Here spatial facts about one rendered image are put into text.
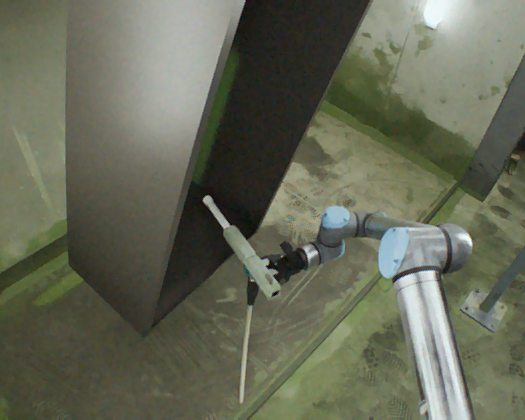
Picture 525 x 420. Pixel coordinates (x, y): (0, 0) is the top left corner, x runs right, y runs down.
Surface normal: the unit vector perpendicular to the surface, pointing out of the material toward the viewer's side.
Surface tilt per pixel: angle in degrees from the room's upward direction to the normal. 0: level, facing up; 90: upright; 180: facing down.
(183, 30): 90
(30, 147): 57
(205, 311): 0
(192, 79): 90
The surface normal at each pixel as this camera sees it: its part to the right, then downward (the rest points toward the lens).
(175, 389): 0.13, -0.71
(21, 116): 0.70, 0.05
